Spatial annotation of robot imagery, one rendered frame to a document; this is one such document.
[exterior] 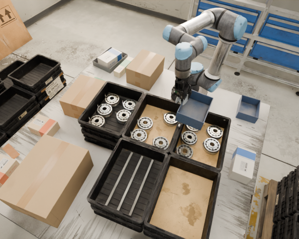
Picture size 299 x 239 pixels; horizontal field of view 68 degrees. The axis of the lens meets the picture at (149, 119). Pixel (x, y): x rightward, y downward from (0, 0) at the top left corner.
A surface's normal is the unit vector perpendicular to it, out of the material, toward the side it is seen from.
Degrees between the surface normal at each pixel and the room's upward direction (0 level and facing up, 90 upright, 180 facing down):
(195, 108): 2
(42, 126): 0
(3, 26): 76
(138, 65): 0
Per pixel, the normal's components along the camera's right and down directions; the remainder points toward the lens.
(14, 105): 0.04, -0.61
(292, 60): -0.44, 0.69
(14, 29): 0.86, 0.21
